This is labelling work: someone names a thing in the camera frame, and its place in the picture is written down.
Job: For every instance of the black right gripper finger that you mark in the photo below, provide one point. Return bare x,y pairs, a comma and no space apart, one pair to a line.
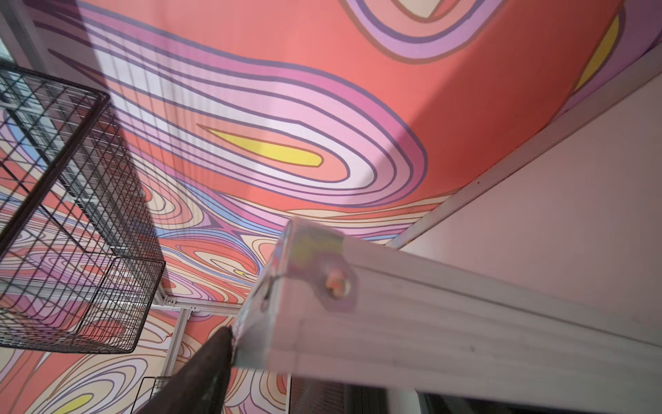
201,385

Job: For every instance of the silver poker set case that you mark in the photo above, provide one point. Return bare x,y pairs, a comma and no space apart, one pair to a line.
544,291

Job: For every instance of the black wire basket left wall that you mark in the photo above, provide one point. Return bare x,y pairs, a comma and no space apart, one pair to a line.
147,389

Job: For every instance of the black wire basket wall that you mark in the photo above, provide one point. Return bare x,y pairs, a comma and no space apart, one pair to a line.
147,389
80,258

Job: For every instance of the aluminium frame post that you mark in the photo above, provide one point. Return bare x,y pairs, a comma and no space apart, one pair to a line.
185,308

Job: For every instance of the black wire basket back wall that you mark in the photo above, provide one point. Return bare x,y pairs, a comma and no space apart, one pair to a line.
80,258

